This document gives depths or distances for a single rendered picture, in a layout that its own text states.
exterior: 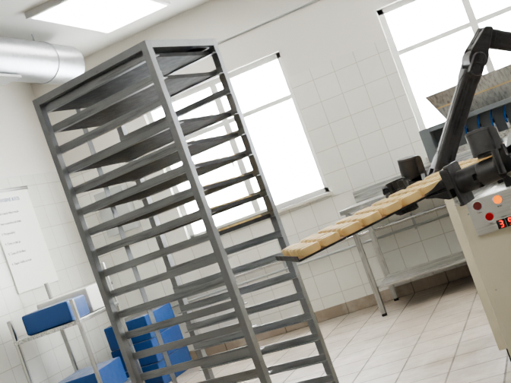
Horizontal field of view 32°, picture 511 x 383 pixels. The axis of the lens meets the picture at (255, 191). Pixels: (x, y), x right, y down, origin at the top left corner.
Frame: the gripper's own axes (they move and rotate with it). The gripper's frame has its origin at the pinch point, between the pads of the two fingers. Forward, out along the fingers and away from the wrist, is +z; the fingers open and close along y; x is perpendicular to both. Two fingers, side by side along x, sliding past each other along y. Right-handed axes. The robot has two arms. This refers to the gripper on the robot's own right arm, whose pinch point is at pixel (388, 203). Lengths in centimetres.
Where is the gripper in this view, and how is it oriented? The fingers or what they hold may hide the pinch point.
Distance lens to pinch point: 254.9
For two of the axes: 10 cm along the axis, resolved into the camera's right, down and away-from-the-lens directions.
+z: -5.6, 2.5, -7.9
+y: -4.2, -9.1, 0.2
